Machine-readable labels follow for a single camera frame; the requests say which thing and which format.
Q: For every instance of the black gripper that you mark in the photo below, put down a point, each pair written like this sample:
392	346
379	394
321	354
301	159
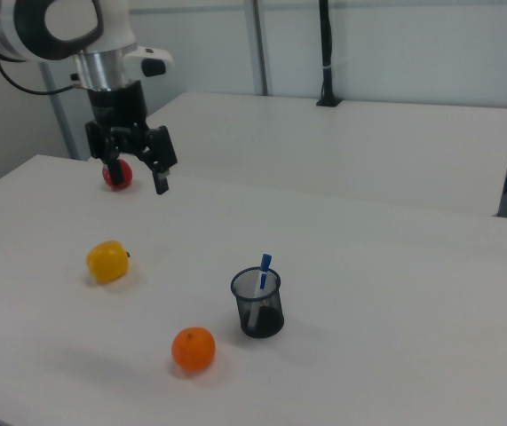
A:
117	106

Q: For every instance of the blue capped white marker pen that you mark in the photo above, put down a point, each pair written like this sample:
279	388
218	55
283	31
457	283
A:
265	262

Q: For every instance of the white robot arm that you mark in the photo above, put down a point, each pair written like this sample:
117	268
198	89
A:
111	26

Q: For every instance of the black mesh pen cup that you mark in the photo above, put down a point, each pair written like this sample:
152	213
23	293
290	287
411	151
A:
262	317

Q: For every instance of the red apple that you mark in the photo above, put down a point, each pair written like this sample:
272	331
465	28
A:
127	174

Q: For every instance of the yellow bell pepper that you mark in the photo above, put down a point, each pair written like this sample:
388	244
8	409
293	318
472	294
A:
107	262

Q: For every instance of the white side table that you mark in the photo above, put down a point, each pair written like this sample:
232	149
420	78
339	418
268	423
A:
324	146

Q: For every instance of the orange fruit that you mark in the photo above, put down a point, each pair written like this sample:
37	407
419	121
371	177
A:
193	349

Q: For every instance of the black pole with base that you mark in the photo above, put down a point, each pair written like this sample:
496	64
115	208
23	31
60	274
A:
327	44

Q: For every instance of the grey metal frame post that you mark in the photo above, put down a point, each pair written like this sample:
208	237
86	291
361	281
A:
60	111

